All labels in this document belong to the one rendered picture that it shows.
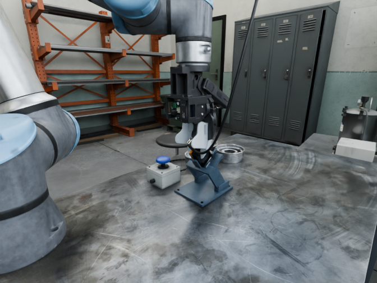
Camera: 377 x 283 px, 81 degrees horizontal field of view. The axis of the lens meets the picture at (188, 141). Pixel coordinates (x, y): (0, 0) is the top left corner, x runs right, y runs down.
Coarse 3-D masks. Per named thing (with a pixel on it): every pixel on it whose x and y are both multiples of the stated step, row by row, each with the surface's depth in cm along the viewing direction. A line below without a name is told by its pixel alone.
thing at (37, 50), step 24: (24, 0) 296; (48, 48) 283; (72, 48) 307; (96, 48) 338; (48, 72) 340; (72, 72) 364; (96, 72) 392; (120, 72) 424; (144, 72) 463; (144, 96) 476
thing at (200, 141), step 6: (198, 126) 49; (204, 126) 50; (198, 132) 49; (204, 132) 50; (198, 138) 49; (204, 138) 50; (192, 144) 48; (198, 144) 49; (204, 144) 51; (204, 150) 52
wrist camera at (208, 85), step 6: (204, 78) 48; (204, 84) 47; (210, 84) 48; (204, 90) 49; (210, 90) 49; (216, 90) 50; (216, 96) 50; (222, 96) 52; (216, 102) 53; (222, 102) 52; (222, 108) 55
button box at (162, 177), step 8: (152, 168) 62; (160, 168) 62; (168, 168) 62; (176, 168) 62; (152, 176) 62; (160, 176) 59; (168, 176) 61; (176, 176) 63; (160, 184) 60; (168, 184) 61
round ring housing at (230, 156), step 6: (222, 144) 84; (228, 144) 85; (234, 144) 84; (222, 150) 81; (228, 150) 82; (234, 150) 81; (240, 150) 81; (228, 156) 76; (234, 156) 75; (240, 156) 76; (228, 162) 77; (234, 162) 77
